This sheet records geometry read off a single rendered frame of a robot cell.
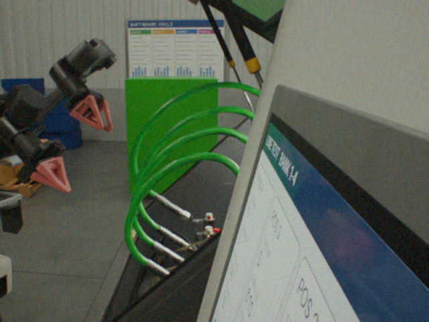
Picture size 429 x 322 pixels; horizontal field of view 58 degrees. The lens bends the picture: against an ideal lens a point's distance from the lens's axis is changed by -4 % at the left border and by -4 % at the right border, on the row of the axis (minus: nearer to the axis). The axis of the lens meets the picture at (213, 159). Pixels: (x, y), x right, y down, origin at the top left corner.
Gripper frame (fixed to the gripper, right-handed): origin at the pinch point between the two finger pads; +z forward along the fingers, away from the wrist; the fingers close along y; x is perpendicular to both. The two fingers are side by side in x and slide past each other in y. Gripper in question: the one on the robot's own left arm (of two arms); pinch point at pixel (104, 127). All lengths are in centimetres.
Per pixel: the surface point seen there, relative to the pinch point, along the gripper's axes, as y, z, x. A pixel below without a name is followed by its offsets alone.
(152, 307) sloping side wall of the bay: -28.0, 38.3, 3.7
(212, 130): -15.1, 20.8, -20.5
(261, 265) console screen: -60, 39, -21
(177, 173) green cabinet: 325, -35, 69
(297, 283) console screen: -68, 40, -24
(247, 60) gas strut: -32.5, 19.9, -32.3
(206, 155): -22.1, 24.7, -17.8
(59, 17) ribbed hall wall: 564, -443, 113
